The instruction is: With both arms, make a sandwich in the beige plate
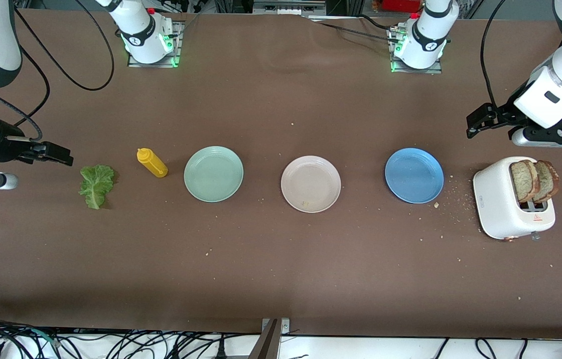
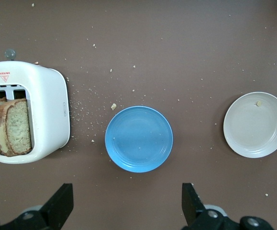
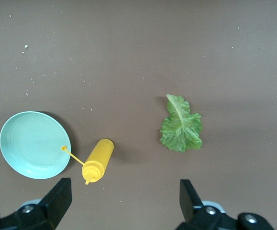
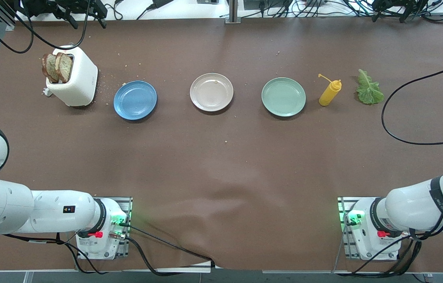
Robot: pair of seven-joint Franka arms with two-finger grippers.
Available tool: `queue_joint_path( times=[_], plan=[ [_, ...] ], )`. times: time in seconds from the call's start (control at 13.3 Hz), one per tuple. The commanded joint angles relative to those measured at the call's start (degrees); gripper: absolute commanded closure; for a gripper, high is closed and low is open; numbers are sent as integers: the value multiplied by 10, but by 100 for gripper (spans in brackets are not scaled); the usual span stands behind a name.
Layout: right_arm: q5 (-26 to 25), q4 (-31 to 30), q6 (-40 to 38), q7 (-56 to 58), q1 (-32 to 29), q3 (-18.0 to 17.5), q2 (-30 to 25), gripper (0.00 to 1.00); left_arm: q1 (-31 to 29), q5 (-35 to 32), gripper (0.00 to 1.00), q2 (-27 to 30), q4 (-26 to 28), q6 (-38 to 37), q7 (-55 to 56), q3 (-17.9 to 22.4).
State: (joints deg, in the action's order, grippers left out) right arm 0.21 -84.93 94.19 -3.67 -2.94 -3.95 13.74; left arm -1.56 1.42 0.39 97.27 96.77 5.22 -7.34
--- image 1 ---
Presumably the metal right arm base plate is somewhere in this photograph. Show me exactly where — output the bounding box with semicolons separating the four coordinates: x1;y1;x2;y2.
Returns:
128;20;182;69

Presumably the light green plate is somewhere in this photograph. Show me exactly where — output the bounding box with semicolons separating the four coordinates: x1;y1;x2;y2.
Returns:
184;146;244;203

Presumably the black cable on table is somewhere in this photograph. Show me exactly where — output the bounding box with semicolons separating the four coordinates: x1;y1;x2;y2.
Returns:
308;14;404;44

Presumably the silver table edge bracket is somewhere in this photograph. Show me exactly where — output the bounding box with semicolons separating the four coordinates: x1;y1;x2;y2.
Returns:
261;318;290;336

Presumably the red box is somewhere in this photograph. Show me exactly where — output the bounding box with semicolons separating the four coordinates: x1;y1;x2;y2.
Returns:
381;0;423;13

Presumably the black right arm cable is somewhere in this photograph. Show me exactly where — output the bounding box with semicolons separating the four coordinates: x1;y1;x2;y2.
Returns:
12;0;115;143

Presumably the grey metal rack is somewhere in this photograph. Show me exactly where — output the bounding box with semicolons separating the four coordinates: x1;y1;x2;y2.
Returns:
253;0;327;15

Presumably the green lettuce leaf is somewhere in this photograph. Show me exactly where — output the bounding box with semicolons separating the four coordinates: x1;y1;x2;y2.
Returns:
78;165;116;210

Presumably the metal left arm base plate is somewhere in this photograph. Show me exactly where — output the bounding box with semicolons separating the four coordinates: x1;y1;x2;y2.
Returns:
391;25;443;74

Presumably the yellow mustard squeeze bottle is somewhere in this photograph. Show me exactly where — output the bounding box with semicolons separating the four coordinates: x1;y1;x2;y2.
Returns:
137;148;168;179

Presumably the white toaster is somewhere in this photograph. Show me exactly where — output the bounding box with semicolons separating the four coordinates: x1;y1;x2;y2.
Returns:
473;156;557;242

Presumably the beige plate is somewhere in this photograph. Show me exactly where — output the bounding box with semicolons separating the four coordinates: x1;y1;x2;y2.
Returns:
281;156;342;214

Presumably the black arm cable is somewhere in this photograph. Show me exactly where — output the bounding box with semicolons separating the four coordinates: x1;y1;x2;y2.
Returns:
12;0;115;143
479;0;507;108

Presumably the dark metal bar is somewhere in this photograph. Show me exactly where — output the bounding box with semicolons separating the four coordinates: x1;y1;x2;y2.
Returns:
247;319;280;359

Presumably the blue plate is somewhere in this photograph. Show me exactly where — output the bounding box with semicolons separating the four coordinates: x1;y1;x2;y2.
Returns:
385;148;445;204

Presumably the brown bread slice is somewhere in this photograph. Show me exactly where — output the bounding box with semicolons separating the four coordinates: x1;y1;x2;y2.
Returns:
510;160;541;203
534;160;560;203

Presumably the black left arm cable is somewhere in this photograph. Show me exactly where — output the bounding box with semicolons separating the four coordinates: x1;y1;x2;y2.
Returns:
479;0;507;108

